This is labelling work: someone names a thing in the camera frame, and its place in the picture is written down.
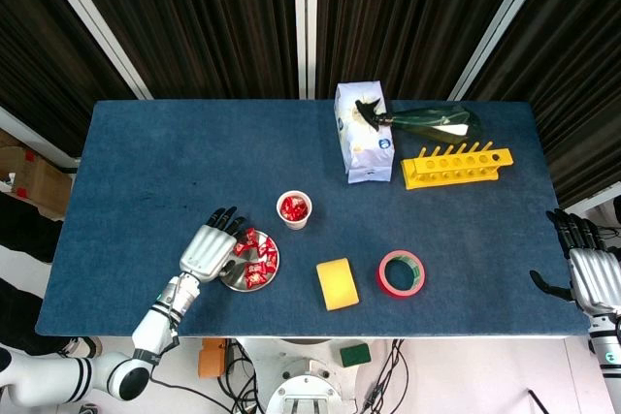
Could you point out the white frame post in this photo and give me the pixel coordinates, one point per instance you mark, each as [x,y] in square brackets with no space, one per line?
[92,21]
[301,21]
[505,21]

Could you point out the yellow test tube rack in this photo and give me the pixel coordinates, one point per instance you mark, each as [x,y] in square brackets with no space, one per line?
[456,176]

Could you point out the person in black trousers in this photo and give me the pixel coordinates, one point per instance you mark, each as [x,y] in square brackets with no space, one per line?
[24,230]

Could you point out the orange box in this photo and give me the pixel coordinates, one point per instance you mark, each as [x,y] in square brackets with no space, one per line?
[211,360]

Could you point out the black rod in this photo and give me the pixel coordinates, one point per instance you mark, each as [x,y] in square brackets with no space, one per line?
[537,402]

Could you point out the metal dish with candies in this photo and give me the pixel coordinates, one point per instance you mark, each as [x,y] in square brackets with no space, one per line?
[238,280]

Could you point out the green foam block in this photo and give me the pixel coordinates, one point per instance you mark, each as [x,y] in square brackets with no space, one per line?
[355,355]

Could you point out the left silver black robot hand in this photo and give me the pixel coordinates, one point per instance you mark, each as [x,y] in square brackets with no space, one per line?
[206,254]

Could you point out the cardboard box with red tape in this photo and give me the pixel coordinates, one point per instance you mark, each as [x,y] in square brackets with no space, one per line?
[48,181]

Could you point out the red tape roll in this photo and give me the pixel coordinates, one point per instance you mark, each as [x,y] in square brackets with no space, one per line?
[382,278]

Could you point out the black pleated curtain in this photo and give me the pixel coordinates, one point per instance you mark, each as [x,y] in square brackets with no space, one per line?
[39,45]
[412,21]
[194,21]
[582,70]

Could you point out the yellow sponge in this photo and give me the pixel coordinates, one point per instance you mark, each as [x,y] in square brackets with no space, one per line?
[337,285]

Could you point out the blue felt table cloth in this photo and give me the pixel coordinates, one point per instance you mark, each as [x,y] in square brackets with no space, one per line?
[218,142]

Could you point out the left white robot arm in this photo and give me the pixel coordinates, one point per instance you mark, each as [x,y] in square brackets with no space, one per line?
[153,327]

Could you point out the white frame rail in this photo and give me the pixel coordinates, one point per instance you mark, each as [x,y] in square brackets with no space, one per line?
[592,198]
[39,142]

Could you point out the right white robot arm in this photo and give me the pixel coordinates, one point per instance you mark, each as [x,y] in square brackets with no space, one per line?
[606,351]

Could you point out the white blue tissue pack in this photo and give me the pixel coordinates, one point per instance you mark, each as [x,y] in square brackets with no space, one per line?
[364,157]

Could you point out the white paper cup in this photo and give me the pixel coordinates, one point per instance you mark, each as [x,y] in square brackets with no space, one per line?
[297,225]

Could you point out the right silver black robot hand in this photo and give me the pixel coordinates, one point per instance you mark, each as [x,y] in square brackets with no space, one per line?
[597,283]

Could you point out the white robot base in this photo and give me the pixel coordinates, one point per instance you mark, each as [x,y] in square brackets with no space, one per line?
[301,370]

